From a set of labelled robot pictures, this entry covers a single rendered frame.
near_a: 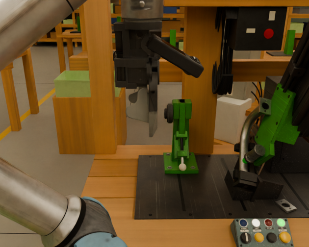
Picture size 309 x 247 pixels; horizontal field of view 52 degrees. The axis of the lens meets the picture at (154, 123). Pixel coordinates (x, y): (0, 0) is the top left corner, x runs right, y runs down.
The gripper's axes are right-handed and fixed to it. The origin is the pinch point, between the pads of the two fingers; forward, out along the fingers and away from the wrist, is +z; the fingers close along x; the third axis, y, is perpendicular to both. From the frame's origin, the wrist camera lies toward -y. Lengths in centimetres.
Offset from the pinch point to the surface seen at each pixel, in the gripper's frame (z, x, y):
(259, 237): 35.9, -6.7, -27.9
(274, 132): 14.7, -28.8, -37.1
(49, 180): 129, -185, 93
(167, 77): 9, -75, -7
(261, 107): 9, -37, -35
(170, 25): 42, -729, -47
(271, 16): -17, -55, -41
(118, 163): 41, -57, 14
